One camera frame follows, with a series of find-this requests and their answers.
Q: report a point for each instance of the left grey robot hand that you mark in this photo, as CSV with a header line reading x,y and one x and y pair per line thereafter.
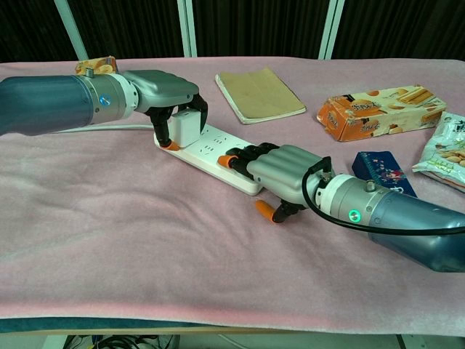
x,y
163,92

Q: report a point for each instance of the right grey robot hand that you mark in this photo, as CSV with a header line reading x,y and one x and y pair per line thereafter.
x,y
281,171

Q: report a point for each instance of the white plug adapter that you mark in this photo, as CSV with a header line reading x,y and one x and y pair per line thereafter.
x,y
186,129

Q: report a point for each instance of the white power strip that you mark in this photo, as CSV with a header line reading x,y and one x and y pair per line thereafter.
x,y
214,156

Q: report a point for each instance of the small orange snack box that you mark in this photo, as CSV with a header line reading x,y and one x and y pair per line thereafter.
x,y
96,65

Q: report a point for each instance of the brown paper notebook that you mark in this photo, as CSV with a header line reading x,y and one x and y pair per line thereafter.
x,y
259,94

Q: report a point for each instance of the dark blue printed box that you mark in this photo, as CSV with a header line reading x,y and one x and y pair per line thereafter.
x,y
385,172

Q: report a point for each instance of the orange biscuit box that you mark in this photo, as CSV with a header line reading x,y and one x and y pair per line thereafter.
x,y
381,111

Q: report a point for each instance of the pink fleece table cloth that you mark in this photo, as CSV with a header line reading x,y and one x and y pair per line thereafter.
x,y
145,236

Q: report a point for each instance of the green-white snack bag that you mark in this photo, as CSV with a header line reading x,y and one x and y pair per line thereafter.
x,y
445,152

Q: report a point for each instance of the white frame post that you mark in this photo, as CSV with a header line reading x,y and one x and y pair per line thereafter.
x,y
331,29
70,29
187,27

